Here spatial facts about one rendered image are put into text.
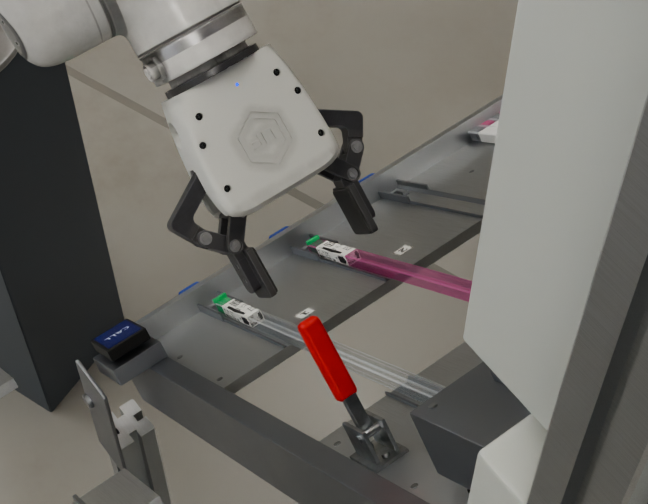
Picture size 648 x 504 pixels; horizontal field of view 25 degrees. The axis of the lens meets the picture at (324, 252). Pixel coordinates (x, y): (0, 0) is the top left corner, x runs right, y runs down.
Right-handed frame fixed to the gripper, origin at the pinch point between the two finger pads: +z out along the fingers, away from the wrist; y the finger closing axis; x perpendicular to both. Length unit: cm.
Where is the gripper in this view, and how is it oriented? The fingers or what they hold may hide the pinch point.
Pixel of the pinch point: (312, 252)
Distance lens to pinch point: 107.6
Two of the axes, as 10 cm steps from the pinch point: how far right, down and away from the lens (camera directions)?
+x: -3.7, 0.2, 9.3
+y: 8.0, -5.1, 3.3
